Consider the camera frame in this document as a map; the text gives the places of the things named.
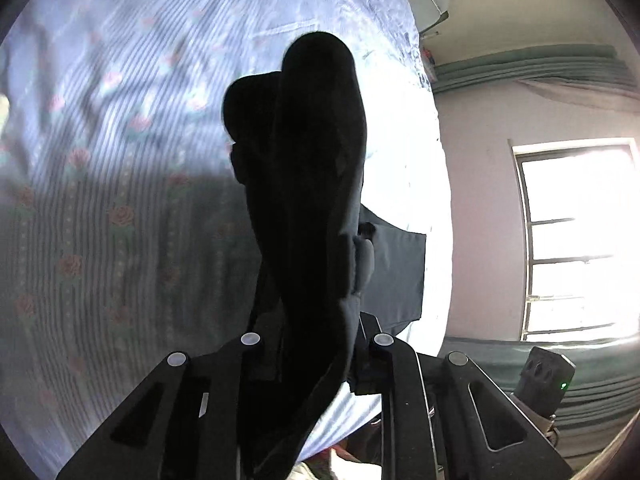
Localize blue striped bed sheet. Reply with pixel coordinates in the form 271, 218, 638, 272
0, 0, 453, 476

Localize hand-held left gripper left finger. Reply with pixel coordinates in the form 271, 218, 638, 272
55, 305, 281, 480

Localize green curtain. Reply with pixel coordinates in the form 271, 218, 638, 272
440, 332, 638, 458
431, 44, 632, 95

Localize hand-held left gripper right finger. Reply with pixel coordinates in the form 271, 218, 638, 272
349, 312, 577, 480

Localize window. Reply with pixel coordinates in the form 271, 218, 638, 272
507, 137, 640, 343

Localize black pants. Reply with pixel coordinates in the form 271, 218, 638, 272
222, 31, 427, 480

